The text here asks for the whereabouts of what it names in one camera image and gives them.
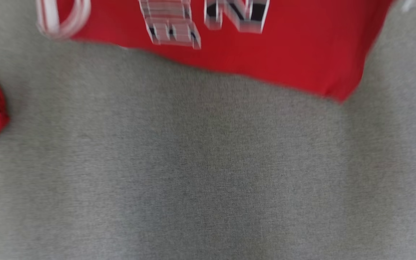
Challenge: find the red t-shirt with letter print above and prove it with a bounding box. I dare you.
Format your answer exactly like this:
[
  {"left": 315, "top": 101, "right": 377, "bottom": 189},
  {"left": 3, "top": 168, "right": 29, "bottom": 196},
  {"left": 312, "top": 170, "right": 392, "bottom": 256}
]
[{"left": 36, "top": 0, "right": 393, "bottom": 104}]

